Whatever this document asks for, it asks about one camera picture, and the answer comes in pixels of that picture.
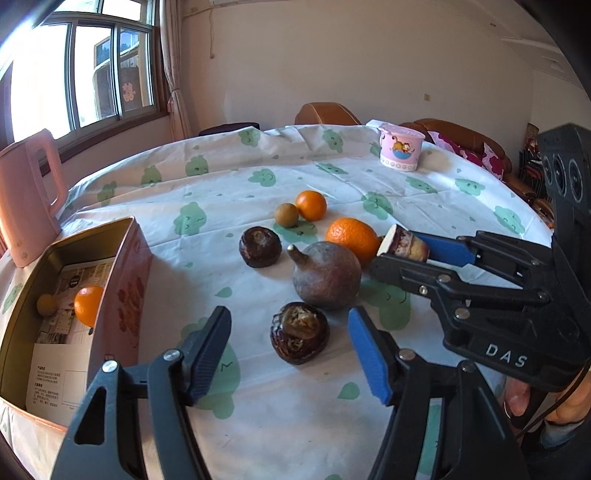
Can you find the white air conditioner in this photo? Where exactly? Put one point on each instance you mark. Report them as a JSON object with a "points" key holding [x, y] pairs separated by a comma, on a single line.
{"points": [[221, 2]]}

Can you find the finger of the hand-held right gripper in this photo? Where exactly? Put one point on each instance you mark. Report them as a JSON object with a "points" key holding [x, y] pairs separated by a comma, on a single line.
{"points": [[401, 272], [448, 251]]}

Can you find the cut water chestnut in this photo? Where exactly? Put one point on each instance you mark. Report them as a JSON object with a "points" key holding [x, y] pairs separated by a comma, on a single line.
{"points": [[406, 244]]}

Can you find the large brown round fruit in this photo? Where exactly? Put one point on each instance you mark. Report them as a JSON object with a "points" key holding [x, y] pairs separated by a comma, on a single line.
{"points": [[328, 277]]}

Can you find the person's right hand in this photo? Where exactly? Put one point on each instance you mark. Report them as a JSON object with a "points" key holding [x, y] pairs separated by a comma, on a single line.
{"points": [[515, 397]]}

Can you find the beige patterned curtain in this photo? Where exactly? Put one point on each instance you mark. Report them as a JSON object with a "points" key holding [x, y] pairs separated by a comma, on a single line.
{"points": [[175, 92]]}

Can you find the brown leather sofa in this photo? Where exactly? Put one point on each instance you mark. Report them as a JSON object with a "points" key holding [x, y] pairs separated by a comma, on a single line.
{"points": [[461, 134]]}

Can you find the dark round stool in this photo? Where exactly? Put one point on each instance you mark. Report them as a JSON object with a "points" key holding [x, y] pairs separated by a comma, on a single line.
{"points": [[228, 128]]}

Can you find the dark chair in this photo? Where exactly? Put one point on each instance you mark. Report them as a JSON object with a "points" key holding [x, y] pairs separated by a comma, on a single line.
{"points": [[535, 170]]}

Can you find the pink electric kettle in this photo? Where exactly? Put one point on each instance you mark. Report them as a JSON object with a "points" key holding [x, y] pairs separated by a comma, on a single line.
{"points": [[18, 207]]}

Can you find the flower window sticker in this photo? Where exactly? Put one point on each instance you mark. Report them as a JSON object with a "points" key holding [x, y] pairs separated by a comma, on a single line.
{"points": [[129, 92]]}

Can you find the white green-patterned tablecloth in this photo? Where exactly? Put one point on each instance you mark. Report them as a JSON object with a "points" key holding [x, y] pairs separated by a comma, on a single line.
{"points": [[231, 184]]}

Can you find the sliding glass window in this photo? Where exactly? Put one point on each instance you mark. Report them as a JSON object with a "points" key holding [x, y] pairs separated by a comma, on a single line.
{"points": [[46, 69]]}

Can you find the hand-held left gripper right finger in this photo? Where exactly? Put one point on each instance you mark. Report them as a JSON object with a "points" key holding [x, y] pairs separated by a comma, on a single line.
{"points": [[369, 355]]}

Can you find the crusty dark water chestnut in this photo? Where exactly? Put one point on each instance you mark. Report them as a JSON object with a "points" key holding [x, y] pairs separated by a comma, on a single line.
{"points": [[300, 337]]}

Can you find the small orange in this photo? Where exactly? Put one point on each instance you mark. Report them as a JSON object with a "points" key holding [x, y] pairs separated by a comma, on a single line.
{"points": [[310, 205], [88, 304]]}

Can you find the pink cartoon cup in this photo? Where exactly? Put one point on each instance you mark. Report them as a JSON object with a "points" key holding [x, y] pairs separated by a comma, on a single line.
{"points": [[401, 150]]}

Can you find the smooth dark water chestnut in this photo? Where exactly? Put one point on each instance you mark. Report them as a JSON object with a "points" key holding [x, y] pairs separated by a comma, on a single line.
{"points": [[261, 249]]}

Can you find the white instruction sheet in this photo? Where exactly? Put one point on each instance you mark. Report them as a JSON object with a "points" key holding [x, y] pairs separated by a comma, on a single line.
{"points": [[60, 369]]}

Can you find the brown longan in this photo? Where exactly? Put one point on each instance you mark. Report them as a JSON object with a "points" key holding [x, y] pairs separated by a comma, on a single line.
{"points": [[46, 304], [286, 215]]}

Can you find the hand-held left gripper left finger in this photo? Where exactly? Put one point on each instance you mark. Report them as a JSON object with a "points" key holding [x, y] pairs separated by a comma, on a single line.
{"points": [[210, 355]]}

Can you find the large orange mandarin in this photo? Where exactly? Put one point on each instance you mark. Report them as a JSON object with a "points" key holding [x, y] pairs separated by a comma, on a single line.
{"points": [[351, 237]]}

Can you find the colourful printed leaflet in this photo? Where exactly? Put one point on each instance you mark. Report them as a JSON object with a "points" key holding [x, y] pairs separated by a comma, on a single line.
{"points": [[67, 281]]}

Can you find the pink floral cushion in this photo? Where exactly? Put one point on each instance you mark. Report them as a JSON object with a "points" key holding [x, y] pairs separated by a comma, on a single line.
{"points": [[494, 161]]}

